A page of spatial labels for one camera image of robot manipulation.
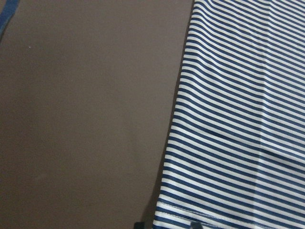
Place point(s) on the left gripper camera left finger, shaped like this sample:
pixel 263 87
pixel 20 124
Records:
pixel 143 225

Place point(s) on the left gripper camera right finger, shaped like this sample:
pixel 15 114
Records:
pixel 196 226

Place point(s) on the navy white striped polo shirt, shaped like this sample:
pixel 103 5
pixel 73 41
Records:
pixel 235 157

